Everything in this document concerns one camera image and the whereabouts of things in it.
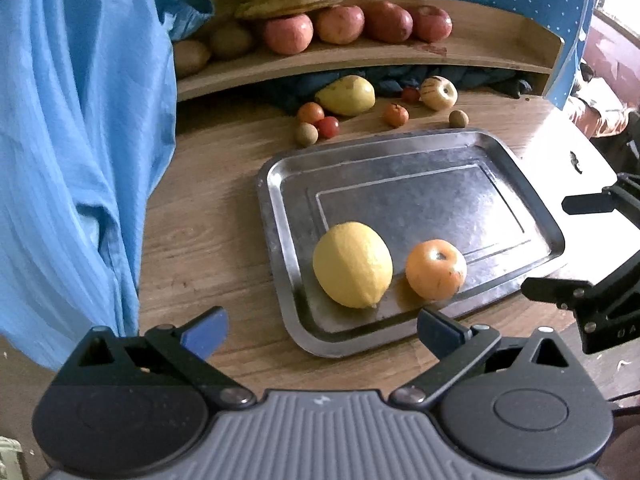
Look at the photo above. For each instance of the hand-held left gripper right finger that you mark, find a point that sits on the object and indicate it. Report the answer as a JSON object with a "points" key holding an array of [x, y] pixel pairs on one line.
{"points": [[440, 330]]}

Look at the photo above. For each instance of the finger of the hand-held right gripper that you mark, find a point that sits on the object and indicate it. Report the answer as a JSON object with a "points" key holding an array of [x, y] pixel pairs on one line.
{"points": [[587, 203], [550, 290]]}

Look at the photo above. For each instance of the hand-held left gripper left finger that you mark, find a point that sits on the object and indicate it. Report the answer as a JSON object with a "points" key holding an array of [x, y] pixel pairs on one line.
{"points": [[207, 332]]}

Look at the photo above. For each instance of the metal tray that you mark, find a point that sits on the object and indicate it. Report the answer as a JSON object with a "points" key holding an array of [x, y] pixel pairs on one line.
{"points": [[400, 195]]}

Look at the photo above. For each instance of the small brown round fruit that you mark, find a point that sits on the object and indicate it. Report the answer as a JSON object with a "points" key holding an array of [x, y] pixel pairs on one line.
{"points": [[306, 134], [458, 118]]}

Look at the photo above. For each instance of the cream striped melon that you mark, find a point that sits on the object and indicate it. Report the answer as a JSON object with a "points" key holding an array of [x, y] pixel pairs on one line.
{"points": [[439, 93]]}

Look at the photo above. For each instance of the red cherry tomato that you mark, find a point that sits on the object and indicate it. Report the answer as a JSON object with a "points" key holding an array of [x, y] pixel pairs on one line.
{"points": [[410, 94], [329, 128]]}

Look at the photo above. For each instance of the small tangerine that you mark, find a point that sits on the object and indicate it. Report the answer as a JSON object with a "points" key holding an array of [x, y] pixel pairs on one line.
{"points": [[310, 111], [396, 115]]}

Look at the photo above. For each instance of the yellow pear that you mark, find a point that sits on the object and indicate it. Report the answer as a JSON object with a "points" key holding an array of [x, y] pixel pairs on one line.
{"points": [[347, 95]]}

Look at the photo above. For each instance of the orange persimmon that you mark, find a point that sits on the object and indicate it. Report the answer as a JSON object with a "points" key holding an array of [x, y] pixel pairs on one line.
{"points": [[435, 270]]}

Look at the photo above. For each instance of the beige cloth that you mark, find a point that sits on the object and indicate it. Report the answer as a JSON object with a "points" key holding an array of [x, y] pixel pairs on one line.
{"points": [[600, 105]]}

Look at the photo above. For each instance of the yellow lemon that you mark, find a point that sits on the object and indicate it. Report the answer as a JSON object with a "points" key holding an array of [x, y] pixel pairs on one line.
{"points": [[350, 265]]}

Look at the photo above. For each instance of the dark red surface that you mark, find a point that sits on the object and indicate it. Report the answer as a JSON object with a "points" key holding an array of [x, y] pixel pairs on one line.
{"points": [[615, 50]]}

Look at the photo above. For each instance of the wooden shelf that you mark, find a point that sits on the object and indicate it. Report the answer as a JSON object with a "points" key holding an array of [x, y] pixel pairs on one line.
{"points": [[500, 40]]}

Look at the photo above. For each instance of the dark blue cloth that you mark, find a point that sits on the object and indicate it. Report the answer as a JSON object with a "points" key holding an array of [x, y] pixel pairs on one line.
{"points": [[395, 77]]}

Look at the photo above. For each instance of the light blue curtain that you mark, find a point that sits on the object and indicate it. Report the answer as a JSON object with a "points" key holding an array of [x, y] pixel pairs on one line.
{"points": [[75, 135]]}

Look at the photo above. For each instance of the red apple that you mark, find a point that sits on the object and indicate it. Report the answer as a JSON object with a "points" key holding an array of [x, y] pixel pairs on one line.
{"points": [[339, 24], [387, 21], [288, 34], [431, 23]]}

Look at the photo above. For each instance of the brown kiwi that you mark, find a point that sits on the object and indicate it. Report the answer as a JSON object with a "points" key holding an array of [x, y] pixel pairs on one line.
{"points": [[231, 39], [190, 57]]}

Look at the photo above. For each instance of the crumpled blue plastic bag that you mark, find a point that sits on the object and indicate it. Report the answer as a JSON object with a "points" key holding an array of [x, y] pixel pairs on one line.
{"points": [[182, 5]]}

